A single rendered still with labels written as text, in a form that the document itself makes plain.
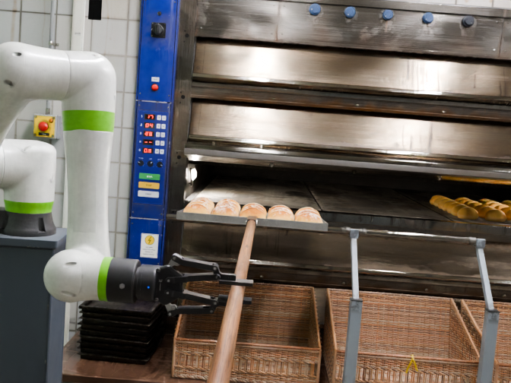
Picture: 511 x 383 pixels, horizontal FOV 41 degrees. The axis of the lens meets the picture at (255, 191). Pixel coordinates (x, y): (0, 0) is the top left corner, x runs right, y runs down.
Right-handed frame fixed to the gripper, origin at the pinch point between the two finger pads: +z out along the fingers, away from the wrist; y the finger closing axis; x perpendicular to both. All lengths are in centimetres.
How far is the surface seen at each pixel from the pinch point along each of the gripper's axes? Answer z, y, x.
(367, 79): 43, -57, -155
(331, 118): 30, -39, -157
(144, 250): -46, 25, -152
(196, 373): -15, 59, -104
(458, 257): 91, 16, -156
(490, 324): 87, 28, -95
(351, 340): 39, 39, -95
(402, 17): 56, -84, -157
